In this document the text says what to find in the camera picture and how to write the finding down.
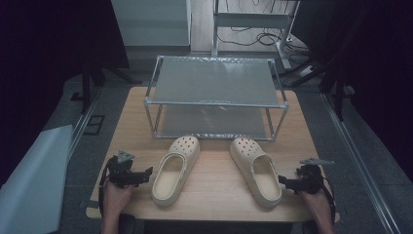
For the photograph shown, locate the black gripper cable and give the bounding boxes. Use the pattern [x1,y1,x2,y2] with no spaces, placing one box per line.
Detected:
[97,159,113,218]
[316,169,337,225]

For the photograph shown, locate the white cabinet panel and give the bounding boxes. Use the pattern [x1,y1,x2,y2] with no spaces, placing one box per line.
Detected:
[110,0,193,47]

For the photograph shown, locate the aluminium floor rail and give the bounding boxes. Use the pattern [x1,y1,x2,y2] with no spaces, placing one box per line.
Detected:
[68,89,102,154]
[320,92,404,234]

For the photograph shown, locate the white foam board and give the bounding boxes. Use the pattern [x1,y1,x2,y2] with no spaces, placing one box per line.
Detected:
[0,124,75,234]

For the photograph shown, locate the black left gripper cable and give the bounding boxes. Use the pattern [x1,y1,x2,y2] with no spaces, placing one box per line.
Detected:
[97,159,113,218]

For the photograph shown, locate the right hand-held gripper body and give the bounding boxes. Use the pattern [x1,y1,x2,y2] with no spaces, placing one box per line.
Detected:
[294,157,336,196]

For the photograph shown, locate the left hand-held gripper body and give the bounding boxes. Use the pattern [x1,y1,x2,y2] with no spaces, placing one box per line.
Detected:
[105,149,141,189]

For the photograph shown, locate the metal two-tier shoe rack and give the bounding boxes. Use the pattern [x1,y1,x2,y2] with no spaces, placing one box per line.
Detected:
[143,55,289,142]

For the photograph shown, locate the black floor frame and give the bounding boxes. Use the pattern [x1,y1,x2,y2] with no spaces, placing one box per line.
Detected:
[82,113,106,137]

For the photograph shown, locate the person's left hand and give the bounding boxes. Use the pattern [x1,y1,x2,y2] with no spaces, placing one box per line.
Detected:
[102,177,134,216]

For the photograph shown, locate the black floor cables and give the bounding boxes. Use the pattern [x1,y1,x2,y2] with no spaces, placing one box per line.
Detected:
[216,0,311,66]

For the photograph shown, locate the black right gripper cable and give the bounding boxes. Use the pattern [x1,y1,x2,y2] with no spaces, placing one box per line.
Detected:
[316,169,337,225]

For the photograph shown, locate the person's right hand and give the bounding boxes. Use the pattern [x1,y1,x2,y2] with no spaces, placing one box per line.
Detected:
[297,189,329,219]

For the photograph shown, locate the white metal desk frame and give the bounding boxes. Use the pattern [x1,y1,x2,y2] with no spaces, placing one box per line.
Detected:
[210,0,301,71]

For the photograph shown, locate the cream clog shoe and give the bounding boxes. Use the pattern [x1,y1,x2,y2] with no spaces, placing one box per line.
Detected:
[229,136,283,209]
[151,135,202,208]

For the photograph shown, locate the black metal stand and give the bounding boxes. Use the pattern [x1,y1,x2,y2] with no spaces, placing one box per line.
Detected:
[278,55,346,122]
[80,58,142,115]

